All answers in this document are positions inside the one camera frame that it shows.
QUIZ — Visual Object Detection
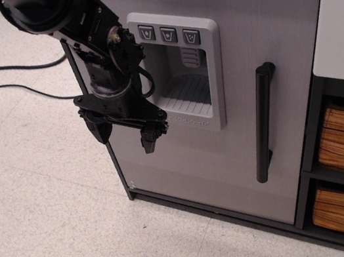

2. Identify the black floor cable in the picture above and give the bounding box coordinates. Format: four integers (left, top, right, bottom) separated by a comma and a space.
0, 39, 68, 76
0, 71, 86, 112

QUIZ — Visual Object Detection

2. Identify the dark grey fridge cabinet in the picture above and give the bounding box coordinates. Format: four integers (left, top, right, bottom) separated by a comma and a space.
60, 0, 344, 257

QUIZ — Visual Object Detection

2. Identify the black floor cable upper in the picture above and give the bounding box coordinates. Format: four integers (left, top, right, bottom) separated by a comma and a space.
0, 39, 68, 76

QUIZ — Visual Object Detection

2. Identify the black fridge door handle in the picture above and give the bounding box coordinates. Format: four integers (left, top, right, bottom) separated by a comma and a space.
255, 62, 276, 183

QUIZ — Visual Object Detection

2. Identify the grey toy fridge door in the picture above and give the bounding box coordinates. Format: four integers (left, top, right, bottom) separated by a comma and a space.
101, 0, 320, 225

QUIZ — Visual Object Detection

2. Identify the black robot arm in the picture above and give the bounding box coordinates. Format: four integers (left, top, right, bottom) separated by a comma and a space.
0, 0, 168, 153

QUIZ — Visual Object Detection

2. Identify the black floor cable lower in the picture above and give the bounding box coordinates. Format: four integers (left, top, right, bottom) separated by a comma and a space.
0, 71, 86, 112

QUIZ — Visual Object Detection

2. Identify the grey ice water dispenser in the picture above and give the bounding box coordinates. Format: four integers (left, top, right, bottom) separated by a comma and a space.
127, 12, 226, 131

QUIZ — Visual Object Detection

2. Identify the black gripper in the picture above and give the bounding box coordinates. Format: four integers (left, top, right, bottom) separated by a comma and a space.
73, 88, 168, 154

